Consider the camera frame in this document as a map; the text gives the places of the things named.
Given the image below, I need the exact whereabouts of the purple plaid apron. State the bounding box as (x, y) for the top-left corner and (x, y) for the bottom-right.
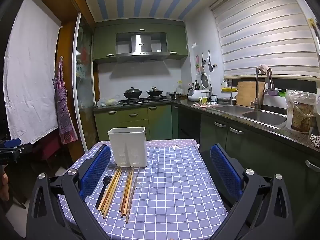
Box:
(52, 56), (78, 145)

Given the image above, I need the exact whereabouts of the white striped window blind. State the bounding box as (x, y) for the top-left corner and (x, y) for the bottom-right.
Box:
(211, 0), (320, 80)

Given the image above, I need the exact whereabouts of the blue checkered tablecloth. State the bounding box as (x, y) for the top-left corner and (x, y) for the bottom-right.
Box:
(59, 140), (228, 240)

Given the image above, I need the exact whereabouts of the steel double sink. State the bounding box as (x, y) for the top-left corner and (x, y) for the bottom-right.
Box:
(215, 104), (288, 129)

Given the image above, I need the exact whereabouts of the tall steel faucet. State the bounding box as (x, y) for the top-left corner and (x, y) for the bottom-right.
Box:
(251, 67), (265, 111)

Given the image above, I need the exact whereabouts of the white plastic utensil holder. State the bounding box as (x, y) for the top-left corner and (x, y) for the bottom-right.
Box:
(107, 127), (148, 168)

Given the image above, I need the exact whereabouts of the black wok with lid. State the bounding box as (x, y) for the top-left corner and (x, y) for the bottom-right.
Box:
(146, 86), (164, 97)
(123, 87), (142, 99)

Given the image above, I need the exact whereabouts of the dark stone countertop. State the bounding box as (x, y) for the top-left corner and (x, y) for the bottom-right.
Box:
(93, 98), (320, 153)

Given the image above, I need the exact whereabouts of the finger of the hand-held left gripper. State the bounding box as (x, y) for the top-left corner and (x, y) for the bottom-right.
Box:
(0, 138), (33, 165)

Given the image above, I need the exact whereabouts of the black plastic fork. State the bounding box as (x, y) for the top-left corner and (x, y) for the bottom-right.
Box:
(95, 175), (112, 209)

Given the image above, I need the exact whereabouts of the white rice cooker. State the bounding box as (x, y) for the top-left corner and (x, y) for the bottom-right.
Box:
(187, 89), (210, 102)

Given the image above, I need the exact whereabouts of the green upper cabinet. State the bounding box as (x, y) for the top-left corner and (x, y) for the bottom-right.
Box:
(92, 20), (188, 64)

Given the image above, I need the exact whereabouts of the white plastic bag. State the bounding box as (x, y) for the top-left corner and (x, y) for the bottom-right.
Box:
(97, 95), (121, 107)

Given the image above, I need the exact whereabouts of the light wooden chopstick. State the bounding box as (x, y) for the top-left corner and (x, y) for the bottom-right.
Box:
(99, 168), (120, 212)
(97, 168), (118, 211)
(102, 168), (122, 218)
(101, 168), (121, 215)

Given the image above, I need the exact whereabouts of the white curtain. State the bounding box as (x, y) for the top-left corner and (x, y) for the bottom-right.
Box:
(3, 0), (62, 144)

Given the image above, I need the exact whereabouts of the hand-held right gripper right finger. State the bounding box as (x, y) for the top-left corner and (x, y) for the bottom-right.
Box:
(207, 144), (294, 240)

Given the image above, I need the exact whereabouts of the dark red cloth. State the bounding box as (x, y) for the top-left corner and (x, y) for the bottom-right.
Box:
(32, 135), (63, 160)

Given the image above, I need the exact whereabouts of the pink rag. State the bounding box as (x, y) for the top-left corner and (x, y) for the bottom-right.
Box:
(257, 64), (272, 77)

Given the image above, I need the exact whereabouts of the glass sliding door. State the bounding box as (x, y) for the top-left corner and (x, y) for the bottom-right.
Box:
(72, 12), (99, 153)

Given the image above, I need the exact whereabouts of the steel range hood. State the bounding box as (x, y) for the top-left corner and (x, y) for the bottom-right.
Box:
(115, 32), (168, 63)

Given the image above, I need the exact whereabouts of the wooden cutting board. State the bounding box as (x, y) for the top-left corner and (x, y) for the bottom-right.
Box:
(235, 81), (265, 108)

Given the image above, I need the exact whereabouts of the clear bag with container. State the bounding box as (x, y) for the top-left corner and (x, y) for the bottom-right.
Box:
(285, 89), (318, 132)

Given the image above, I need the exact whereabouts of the dark green sink cabinet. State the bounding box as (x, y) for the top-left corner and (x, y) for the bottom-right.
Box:
(200, 114), (320, 218)

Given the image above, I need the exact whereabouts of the small steel faucet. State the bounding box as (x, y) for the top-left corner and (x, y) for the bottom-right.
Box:
(221, 80), (236, 105)

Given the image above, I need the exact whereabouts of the dark brown chopstick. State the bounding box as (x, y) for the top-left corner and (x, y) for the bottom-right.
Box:
(120, 167), (130, 212)
(123, 167), (133, 218)
(126, 166), (135, 223)
(121, 167), (132, 217)

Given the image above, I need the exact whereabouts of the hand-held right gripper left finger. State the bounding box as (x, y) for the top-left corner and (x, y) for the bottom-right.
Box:
(26, 144), (112, 240)

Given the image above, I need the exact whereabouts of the black gas stove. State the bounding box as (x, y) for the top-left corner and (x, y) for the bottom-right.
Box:
(122, 95), (170, 104)

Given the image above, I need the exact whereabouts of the green base cabinet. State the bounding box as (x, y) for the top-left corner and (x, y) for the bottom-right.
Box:
(94, 104), (179, 143)

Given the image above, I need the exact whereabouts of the clear plastic spoon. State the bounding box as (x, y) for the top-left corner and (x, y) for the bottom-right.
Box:
(132, 171), (144, 205)

